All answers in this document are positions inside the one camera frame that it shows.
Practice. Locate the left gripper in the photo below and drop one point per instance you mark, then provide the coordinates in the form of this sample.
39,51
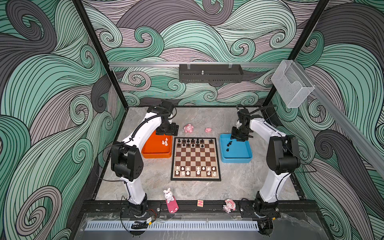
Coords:
174,131

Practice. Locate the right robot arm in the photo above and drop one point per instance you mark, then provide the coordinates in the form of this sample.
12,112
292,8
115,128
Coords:
282,155

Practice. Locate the white slotted cable duct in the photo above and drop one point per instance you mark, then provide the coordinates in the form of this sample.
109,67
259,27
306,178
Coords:
248,226

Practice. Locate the blue plastic tray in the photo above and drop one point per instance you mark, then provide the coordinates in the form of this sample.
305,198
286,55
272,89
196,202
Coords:
233,151

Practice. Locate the clear acrylic wall box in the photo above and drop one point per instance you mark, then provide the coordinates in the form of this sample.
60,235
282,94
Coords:
292,83

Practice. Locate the orange plastic tray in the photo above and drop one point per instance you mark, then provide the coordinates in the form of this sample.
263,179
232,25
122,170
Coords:
158,147

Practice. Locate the chess board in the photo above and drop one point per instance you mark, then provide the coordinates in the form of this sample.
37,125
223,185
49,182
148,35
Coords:
195,159

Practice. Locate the wooden letter block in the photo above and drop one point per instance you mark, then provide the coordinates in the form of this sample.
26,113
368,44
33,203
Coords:
200,203

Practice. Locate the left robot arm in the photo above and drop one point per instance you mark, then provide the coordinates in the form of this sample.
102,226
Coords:
126,156

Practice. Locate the pink haired doll figure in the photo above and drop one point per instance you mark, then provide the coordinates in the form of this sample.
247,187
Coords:
229,206

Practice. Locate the white rabbit figure pink base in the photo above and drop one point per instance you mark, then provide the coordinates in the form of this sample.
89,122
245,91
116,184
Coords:
171,201

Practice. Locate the black wall shelf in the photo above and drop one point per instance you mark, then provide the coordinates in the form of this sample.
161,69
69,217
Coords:
215,74

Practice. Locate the pink kitty toy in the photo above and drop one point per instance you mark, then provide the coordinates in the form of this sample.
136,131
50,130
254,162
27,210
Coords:
189,128

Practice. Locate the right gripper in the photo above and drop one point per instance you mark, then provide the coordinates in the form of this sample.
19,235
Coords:
234,135

